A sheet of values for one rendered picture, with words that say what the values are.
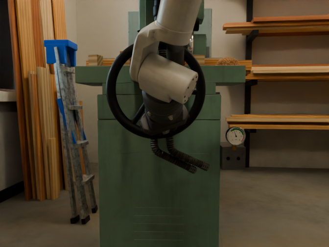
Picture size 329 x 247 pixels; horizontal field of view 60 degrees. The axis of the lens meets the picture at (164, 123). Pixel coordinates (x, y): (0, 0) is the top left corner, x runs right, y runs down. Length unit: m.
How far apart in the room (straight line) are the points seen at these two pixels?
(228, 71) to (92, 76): 0.48
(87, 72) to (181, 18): 0.63
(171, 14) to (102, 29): 3.29
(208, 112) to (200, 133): 0.08
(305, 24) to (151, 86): 2.78
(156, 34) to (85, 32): 3.34
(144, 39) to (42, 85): 1.97
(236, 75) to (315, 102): 2.72
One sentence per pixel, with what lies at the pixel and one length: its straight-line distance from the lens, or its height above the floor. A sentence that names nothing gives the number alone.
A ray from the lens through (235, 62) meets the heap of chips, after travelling 1.05.
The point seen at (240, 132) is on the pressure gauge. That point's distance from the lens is 0.98.
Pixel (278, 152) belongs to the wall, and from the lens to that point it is 3.63.
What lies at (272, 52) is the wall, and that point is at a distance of 3.60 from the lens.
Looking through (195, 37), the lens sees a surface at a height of 1.06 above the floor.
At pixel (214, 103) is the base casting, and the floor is 0.77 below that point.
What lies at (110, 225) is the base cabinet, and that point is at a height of 0.32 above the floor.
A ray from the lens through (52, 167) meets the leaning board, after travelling 2.42.
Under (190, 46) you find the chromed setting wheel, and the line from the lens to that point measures 1.27.
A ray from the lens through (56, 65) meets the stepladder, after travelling 1.93.
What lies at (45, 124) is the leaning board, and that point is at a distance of 2.42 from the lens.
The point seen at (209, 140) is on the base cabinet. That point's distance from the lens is 1.03.
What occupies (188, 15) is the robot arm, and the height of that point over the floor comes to 0.91.
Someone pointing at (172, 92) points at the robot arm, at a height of 0.79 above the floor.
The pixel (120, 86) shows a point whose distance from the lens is 1.03.
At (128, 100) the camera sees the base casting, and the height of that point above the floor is 0.78.
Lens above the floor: 0.77
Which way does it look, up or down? 4 degrees down
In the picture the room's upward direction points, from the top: straight up
